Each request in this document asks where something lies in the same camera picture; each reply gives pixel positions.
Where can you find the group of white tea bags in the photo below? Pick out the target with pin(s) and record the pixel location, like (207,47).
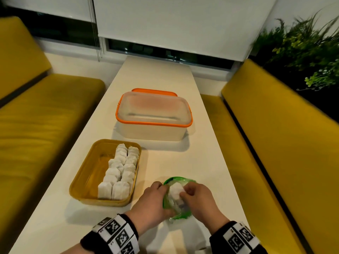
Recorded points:
(121,169)

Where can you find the black right wrist marker band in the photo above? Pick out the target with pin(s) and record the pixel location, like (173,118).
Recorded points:
(238,239)

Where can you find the person's left hand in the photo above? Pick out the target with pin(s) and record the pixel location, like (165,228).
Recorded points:
(148,208)

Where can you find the translucent yellow tray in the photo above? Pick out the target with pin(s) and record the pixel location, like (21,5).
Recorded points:
(90,171)

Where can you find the white teabag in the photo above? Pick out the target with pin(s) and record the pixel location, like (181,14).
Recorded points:
(175,191)

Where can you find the dark window pane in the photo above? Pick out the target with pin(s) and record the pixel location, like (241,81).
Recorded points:
(164,54)
(61,30)

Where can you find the white roller blind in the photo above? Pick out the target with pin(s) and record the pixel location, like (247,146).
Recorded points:
(185,23)
(299,7)
(53,6)

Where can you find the clear container orange rim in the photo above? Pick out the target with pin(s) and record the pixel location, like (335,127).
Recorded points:
(153,133)

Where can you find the orange container lid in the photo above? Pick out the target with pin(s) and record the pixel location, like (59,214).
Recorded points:
(153,90)

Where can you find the person's left forearm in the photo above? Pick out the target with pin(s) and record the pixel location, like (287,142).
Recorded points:
(76,249)

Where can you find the black left wrist marker band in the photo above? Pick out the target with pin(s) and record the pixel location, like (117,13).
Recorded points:
(114,232)

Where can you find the clear plastic bag green zip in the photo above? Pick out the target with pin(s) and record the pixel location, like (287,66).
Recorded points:
(180,179)

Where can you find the green artificial plants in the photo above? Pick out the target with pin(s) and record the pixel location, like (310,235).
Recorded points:
(299,47)

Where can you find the person's right hand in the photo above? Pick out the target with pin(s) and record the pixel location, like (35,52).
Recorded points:
(204,206)

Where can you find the black wrist marker band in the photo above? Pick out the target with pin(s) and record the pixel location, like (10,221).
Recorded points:
(238,239)
(114,232)

